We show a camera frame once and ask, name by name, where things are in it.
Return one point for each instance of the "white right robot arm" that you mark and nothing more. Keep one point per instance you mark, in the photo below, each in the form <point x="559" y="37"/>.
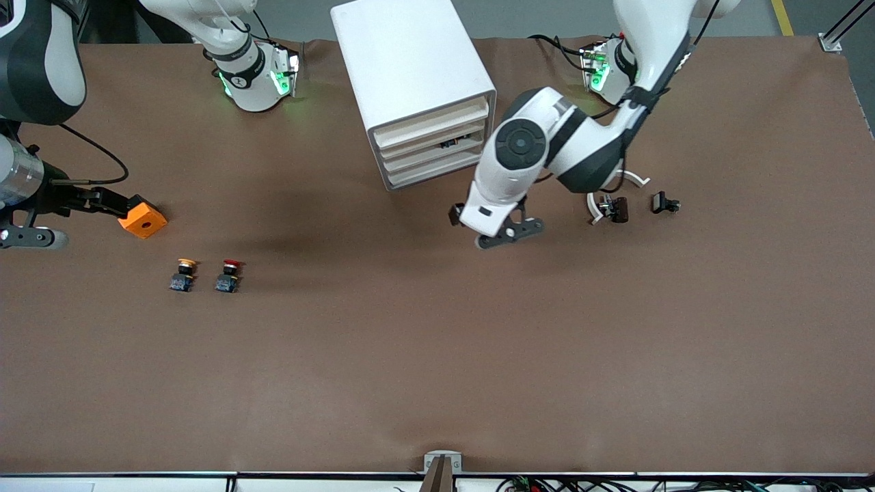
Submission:
<point x="253" y="89"/>

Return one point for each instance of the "red push button switch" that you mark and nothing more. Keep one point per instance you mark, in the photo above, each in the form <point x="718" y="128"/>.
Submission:
<point x="227" y="283"/>

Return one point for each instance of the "orange and black box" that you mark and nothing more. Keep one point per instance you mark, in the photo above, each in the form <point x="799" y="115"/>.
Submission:
<point x="147" y="224"/>

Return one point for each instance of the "aluminium frame profile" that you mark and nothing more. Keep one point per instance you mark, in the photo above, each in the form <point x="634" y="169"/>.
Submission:
<point x="830" y="42"/>

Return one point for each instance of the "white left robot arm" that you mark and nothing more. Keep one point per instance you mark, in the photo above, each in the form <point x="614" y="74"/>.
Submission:
<point x="506" y="184"/>

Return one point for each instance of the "yellow push button switch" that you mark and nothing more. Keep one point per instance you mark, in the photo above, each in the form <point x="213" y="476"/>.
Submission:
<point x="182" y="281"/>

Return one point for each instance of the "white drawer cabinet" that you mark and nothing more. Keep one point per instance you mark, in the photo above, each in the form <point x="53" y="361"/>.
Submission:
<point x="403" y="61"/>

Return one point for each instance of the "dark brown small component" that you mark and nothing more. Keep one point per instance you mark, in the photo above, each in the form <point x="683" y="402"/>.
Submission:
<point x="621" y="209"/>

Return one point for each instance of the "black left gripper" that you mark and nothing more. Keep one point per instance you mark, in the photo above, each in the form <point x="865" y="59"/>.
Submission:
<point x="454" y="216"/>

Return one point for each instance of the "brown table mat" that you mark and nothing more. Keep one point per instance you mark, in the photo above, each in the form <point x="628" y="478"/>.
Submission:
<point x="437" y="342"/>

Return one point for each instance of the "small black component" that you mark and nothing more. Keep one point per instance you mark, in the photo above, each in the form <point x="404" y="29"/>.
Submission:
<point x="660" y="201"/>

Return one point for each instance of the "white plastic drawer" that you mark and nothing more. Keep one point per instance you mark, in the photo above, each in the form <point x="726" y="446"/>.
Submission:
<point x="424" y="176"/>

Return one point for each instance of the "white table edge rail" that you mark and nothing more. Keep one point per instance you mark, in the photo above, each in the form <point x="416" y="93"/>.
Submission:
<point x="137" y="484"/>

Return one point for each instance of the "white curved plastic piece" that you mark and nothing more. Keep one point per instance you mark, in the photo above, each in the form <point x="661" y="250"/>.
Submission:
<point x="639" y="179"/>

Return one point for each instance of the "grey metal table bracket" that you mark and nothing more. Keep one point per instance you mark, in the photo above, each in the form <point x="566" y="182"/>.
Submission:
<point x="431" y="456"/>

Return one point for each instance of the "black part inside cabinet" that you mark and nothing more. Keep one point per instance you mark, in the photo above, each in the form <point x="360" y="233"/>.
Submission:
<point x="451" y="144"/>

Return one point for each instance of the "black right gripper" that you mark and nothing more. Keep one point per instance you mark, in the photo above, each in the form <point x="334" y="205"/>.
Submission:
<point x="56" y="197"/>

